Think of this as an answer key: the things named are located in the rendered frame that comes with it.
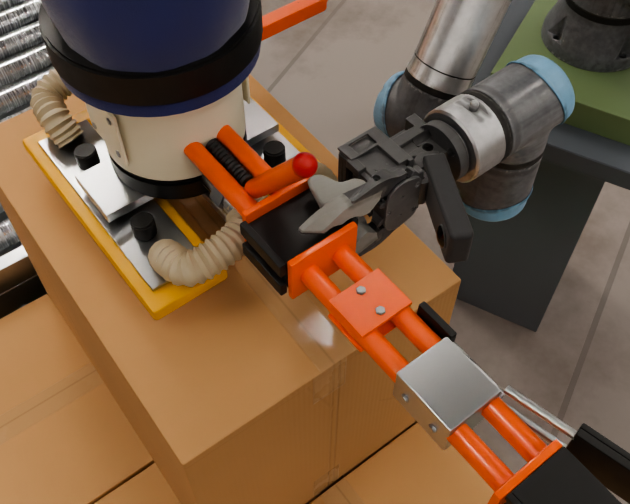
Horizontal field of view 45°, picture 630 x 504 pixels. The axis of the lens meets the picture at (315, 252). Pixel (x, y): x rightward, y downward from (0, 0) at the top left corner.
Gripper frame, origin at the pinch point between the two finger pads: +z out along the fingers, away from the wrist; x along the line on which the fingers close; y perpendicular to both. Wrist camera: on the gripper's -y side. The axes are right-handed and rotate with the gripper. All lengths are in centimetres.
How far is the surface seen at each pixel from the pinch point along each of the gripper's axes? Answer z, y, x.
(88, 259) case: 15.9, 26.0, -16.3
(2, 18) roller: -8, 136, -56
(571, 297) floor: -94, 10, -112
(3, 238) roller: 21, 73, -57
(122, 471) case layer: 26, 17, -56
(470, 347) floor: -62, 16, -111
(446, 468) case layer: -15, -14, -57
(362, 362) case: -3.5, -4.6, -20.7
